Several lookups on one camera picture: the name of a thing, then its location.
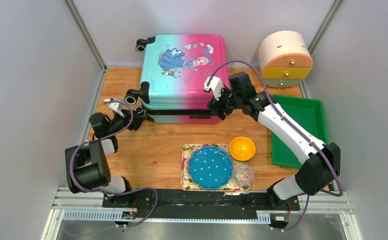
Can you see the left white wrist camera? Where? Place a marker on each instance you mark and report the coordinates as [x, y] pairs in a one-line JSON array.
[[116, 105]]

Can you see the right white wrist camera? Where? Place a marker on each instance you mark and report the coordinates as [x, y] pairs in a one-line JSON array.
[[215, 85]]

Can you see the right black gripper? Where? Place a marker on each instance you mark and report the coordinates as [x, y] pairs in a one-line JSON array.
[[215, 105]]

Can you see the orange bowl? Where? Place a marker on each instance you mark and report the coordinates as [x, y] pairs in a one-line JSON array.
[[242, 149]]

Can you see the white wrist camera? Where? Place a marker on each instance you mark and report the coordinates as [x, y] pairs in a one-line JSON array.
[[116, 105], [215, 85]]

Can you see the green plastic tray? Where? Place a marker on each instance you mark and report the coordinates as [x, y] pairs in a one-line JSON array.
[[309, 113]]

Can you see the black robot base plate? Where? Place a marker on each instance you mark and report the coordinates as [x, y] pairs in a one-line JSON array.
[[174, 204]]

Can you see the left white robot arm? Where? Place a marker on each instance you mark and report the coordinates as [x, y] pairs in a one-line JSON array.
[[90, 167]]

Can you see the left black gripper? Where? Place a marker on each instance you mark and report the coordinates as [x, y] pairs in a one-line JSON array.
[[137, 121]]

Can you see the pink and teal kids suitcase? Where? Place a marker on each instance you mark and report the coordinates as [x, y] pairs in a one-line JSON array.
[[174, 70]]

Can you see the floral rectangular tray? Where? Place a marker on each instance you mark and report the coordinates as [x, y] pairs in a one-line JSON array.
[[186, 182]]

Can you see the round pastel mini drawer cabinet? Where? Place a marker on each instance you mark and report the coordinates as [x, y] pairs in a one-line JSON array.
[[284, 59]]

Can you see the small clear glass bowl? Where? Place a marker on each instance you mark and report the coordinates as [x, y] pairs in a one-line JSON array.
[[243, 175]]

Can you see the blue polka dot plate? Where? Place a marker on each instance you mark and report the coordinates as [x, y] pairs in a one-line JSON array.
[[210, 167]]

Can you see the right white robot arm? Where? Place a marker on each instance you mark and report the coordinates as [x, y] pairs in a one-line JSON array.
[[320, 162]]

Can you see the aluminium frame rail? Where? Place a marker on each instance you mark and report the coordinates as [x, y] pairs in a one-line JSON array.
[[82, 217]]

